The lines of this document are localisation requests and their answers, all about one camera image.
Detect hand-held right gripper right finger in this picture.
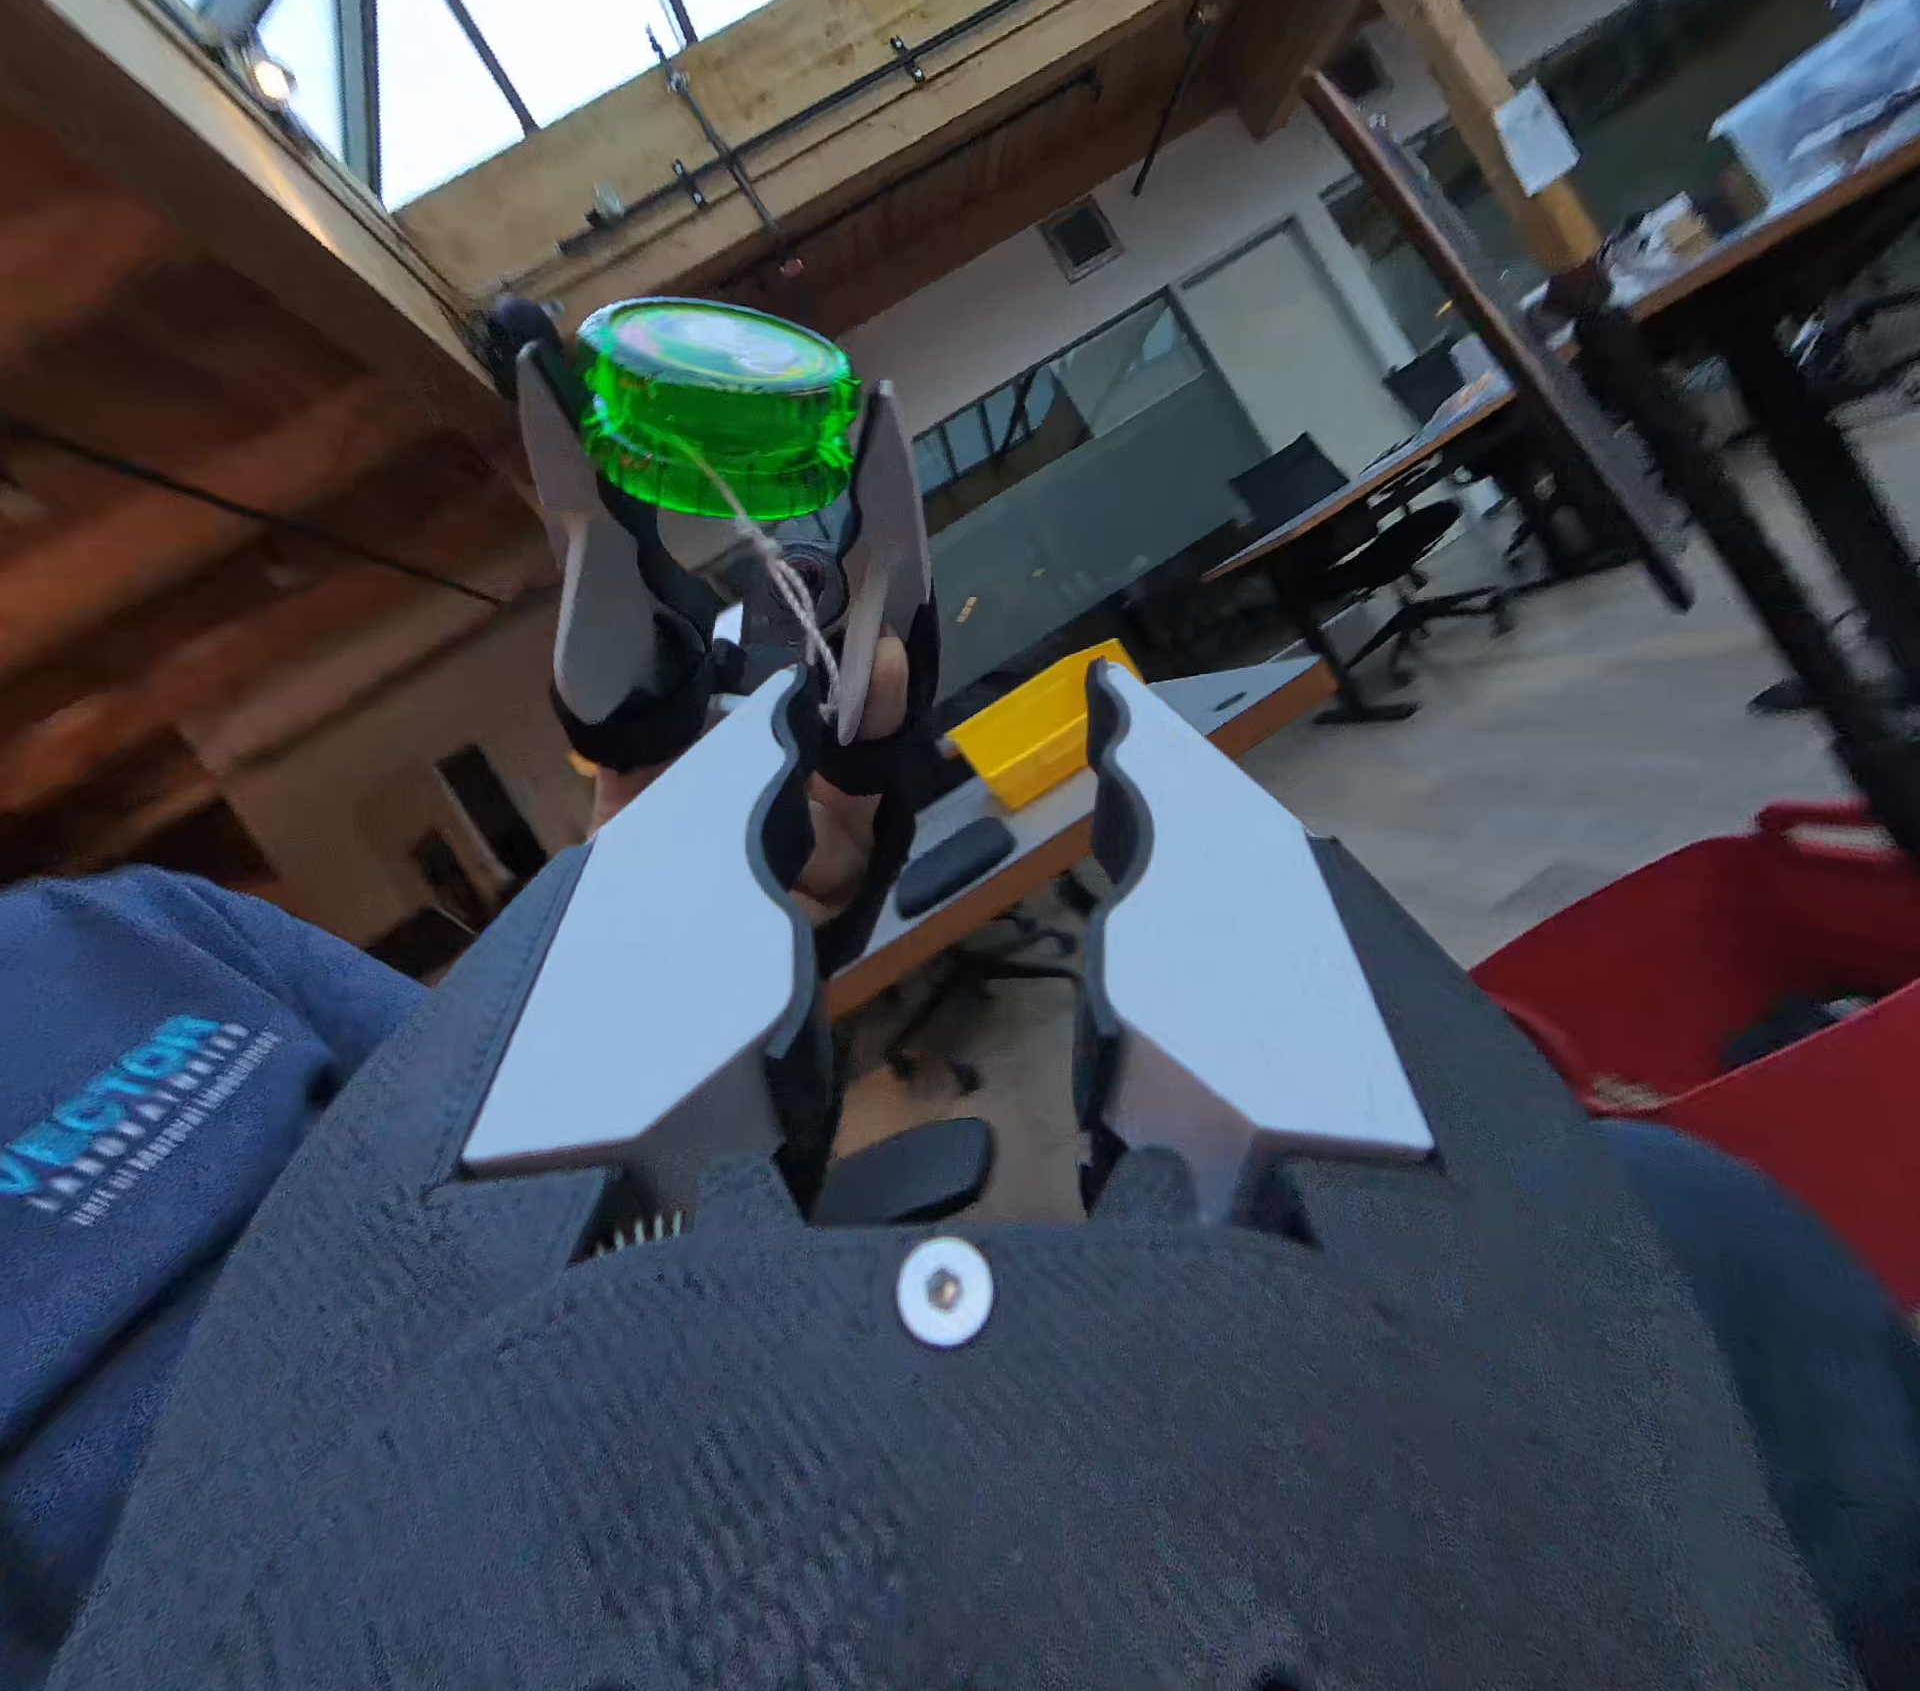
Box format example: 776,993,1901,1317
1076,656,1439,1231

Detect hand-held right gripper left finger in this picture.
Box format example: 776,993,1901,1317
458,666,824,1185

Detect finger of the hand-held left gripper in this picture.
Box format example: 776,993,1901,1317
832,378,939,746
514,338,726,740

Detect white yoyo string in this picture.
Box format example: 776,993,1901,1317
692,444,846,722

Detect green transparent yoyo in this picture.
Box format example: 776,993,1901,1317
572,298,864,520

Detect person's left hand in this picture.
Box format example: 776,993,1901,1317
792,634,912,925

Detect yellow plastic bin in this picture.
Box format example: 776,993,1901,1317
941,636,1145,812

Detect white table with wooden edge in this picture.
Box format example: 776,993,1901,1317
816,654,1340,1021

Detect black round ceiling speaker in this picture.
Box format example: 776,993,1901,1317
476,294,570,392

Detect black office chair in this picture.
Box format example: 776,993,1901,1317
816,816,1085,1231

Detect red plastic bin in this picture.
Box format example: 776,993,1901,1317
1470,798,1920,1321

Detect black conduit pipe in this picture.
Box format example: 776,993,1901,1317
553,0,1343,260

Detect long wooden-edged table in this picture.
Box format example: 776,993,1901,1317
1200,368,1524,728

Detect person's blue sweater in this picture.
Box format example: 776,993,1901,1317
0,863,433,1691

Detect white paper sign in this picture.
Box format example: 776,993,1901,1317
1490,82,1584,200

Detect tall dark-framed table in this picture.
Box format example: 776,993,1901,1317
1302,68,1920,830

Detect square wall vent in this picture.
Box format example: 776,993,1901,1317
1038,198,1128,286

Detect wooden support post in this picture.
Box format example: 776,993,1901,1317
1361,0,1603,278

